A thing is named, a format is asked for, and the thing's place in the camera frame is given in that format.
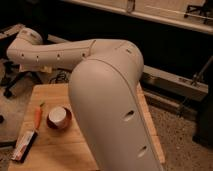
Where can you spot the orange pepper with green stem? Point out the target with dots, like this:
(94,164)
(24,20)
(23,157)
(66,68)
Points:
(38,116)

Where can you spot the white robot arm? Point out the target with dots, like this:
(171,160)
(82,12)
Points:
(28,49)

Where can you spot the red-brown bowl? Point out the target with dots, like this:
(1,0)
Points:
(67,120)

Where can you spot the wooden table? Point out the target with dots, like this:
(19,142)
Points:
(53,146)

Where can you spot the black and white eraser box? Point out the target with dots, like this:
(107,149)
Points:
(22,149)

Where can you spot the black office chair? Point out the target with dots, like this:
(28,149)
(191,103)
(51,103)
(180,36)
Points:
(6,35)

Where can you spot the metal floor rail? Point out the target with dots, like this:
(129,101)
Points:
(173,83)

